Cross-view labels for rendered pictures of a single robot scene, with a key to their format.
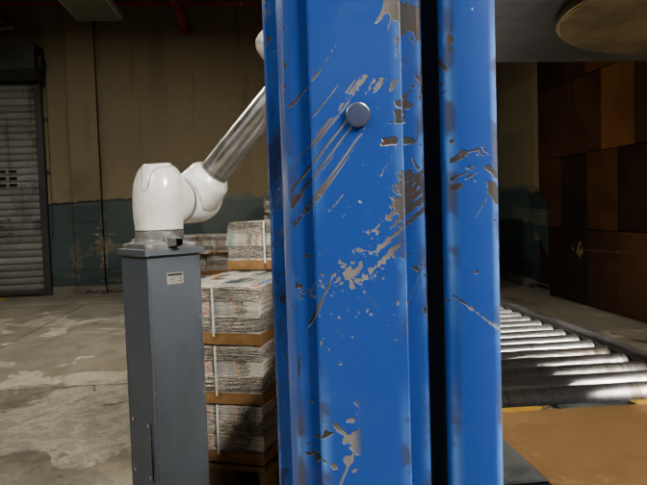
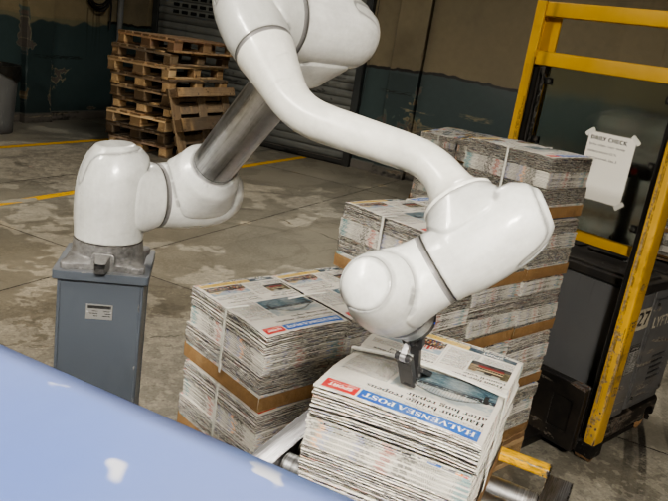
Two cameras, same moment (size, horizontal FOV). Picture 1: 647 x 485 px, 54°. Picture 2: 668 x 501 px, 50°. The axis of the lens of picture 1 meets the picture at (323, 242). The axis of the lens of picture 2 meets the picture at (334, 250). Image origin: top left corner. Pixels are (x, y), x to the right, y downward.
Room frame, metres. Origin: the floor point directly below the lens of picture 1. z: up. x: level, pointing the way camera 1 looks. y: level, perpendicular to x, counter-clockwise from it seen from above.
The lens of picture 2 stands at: (0.95, -0.70, 1.57)
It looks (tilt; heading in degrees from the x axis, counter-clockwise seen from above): 16 degrees down; 30
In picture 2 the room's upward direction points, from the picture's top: 9 degrees clockwise
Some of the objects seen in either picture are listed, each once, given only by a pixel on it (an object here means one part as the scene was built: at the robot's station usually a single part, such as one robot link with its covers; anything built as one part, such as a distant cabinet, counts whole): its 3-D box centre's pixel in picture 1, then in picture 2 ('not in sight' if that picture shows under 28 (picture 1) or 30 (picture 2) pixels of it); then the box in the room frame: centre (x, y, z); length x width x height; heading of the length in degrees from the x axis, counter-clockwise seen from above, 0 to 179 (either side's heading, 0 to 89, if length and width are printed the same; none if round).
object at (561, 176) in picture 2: not in sight; (494, 306); (3.66, 0.07, 0.65); 0.39 x 0.30 x 1.29; 74
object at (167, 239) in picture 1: (162, 239); (106, 250); (2.05, 0.52, 1.03); 0.22 x 0.18 x 0.06; 41
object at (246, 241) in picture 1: (273, 243); (407, 247); (3.08, 0.24, 0.95); 0.38 x 0.29 x 0.23; 75
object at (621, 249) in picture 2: not in sight; (573, 233); (4.11, -0.06, 0.92); 0.57 x 0.01 x 0.05; 74
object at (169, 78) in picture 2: not in sight; (172, 92); (7.39, 5.50, 0.65); 1.33 x 0.94 x 1.30; 9
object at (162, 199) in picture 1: (159, 195); (116, 189); (2.08, 0.53, 1.17); 0.18 x 0.16 x 0.22; 160
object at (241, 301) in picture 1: (270, 357); (355, 397); (2.96, 0.27, 0.42); 1.17 x 0.39 x 0.83; 164
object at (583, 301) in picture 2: not in sight; (581, 331); (4.43, -0.15, 0.40); 0.69 x 0.55 x 0.80; 74
